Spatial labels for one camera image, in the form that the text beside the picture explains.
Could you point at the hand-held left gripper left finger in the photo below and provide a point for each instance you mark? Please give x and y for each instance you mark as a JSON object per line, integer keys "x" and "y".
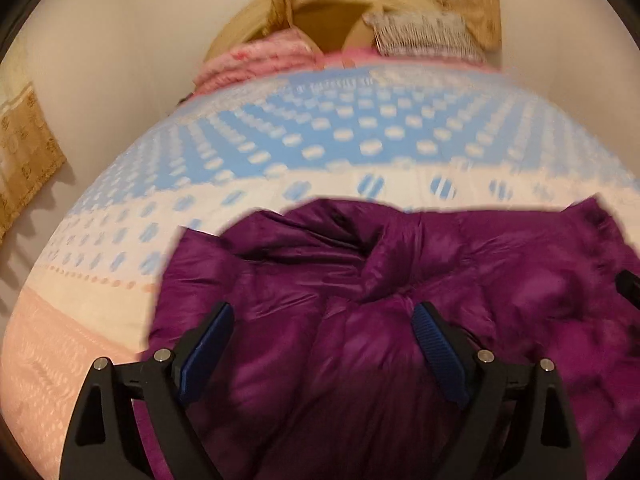
{"x": 210, "y": 342}

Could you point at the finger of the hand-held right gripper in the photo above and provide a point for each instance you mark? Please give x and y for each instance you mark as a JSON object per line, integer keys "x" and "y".
{"x": 631, "y": 287}

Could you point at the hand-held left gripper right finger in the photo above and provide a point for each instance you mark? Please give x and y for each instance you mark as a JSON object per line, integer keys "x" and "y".
{"x": 440, "y": 355}

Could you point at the purple hooded puffer jacket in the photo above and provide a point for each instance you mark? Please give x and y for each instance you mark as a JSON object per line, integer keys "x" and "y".
{"x": 350, "y": 270}

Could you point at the polka dot quilt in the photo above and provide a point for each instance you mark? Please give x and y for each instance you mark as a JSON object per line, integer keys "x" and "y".
{"x": 300, "y": 130}

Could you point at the narrow beige floral curtain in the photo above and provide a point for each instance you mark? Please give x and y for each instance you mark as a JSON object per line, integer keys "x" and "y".
{"x": 25, "y": 160}

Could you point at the folded pink blanket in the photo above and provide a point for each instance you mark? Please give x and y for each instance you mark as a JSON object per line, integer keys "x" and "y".
{"x": 260, "y": 62}

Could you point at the pink patterned bed sheet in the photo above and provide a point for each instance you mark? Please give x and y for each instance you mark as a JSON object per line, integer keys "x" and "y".
{"x": 350, "y": 57}

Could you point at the striped floral pillow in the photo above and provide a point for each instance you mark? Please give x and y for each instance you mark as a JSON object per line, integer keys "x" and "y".
{"x": 425, "y": 32}

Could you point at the cream wooden headboard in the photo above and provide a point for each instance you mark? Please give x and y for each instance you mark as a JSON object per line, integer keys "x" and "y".
{"x": 325, "y": 25}

